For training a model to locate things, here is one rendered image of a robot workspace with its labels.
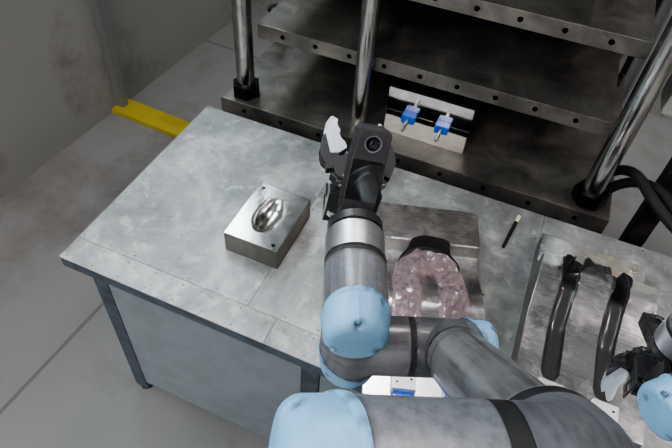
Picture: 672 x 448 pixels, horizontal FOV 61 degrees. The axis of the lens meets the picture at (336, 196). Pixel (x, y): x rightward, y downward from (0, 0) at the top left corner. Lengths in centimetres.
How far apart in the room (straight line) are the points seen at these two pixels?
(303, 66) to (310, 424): 192
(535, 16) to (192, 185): 103
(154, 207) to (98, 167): 140
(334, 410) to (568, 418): 13
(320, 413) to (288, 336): 104
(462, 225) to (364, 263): 86
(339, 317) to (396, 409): 28
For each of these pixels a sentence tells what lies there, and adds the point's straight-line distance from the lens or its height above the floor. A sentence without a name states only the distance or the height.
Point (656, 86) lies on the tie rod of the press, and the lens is 162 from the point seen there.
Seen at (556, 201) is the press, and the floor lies 78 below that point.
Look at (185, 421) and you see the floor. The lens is 218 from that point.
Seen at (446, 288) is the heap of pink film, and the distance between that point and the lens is 136.
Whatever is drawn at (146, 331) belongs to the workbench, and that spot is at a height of 47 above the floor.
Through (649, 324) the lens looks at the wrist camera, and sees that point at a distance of 114.
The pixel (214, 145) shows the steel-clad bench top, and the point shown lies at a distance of 182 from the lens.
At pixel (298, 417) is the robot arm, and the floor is 167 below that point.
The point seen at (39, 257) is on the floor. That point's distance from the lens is 273.
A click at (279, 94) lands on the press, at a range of 204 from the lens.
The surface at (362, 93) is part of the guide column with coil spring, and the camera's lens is 182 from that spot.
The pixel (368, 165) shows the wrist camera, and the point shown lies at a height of 151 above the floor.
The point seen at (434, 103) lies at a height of 94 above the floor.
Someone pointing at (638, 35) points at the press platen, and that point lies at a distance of 165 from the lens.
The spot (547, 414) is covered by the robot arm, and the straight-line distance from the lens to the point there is 37.
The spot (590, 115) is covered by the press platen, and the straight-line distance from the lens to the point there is 176.
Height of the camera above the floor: 199
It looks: 46 degrees down
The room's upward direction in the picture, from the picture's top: 5 degrees clockwise
